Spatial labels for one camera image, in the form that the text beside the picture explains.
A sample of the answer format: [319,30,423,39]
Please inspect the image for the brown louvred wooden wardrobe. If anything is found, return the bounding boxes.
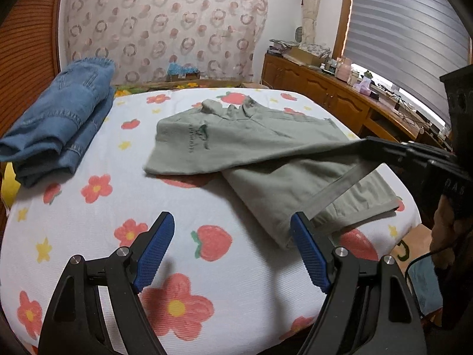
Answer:
[0,0,69,137]

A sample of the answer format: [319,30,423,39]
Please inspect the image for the light blue cloth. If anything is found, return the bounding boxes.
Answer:
[406,257,445,316]

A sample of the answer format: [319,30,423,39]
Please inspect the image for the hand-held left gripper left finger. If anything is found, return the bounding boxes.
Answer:
[38,211,175,355]

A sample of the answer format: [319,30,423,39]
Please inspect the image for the white strawberry flower bed sheet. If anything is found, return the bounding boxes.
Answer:
[0,87,424,355]

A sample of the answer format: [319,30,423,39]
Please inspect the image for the dark patterned cloth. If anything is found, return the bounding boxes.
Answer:
[268,38,297,55]

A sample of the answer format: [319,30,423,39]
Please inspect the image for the yellow pillow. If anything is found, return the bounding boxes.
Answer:
[0,162,18,208]

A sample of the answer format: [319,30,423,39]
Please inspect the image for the pale purple container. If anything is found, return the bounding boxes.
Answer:
[352,77,372,95]

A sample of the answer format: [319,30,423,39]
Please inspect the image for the person's right hand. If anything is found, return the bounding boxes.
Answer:
[430,194,466,271]

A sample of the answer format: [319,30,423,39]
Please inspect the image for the cream floor mat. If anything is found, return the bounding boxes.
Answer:
[387,225,437,267]

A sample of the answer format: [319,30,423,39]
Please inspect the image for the wooden sideboard cabinet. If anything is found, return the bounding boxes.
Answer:
[262,52,455,152]

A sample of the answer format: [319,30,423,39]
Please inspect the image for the circle patterned sheer curtain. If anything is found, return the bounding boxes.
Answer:
[61,0,268,85]

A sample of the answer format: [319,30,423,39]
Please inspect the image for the blue crumpled cloth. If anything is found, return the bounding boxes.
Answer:
[167,62,200,76]

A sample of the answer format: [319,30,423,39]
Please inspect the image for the light floral cloth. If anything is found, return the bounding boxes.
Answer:
[299,43,332,58]

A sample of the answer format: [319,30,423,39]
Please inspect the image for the cream lace curtain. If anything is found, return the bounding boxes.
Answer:
[300,0,323,46]

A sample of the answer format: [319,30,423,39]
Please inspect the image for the black cable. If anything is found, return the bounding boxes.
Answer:
[404,251,445,327]

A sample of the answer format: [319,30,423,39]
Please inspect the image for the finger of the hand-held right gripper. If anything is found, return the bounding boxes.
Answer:
[364,137,458,162]
[370,150,470,180]

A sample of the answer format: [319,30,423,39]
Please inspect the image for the wooden window frame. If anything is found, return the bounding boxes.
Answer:
[330,0,358,63]

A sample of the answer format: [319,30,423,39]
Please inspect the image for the grey window blind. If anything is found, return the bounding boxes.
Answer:
[342,0,472,116]

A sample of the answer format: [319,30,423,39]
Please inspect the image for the pink bottle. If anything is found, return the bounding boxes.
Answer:
[335,57,354,81]

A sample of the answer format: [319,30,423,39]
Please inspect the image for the open cardboard box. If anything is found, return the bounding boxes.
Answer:
[284,46,326,68]

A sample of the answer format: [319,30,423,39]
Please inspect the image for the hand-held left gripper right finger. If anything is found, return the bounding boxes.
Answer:
[290,212,431,355]

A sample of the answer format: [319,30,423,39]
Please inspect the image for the green pants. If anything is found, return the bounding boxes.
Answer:
[143,96,406,250]

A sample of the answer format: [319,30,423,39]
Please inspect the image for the folded blue jeans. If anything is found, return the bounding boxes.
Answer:
[0,57,117,188]

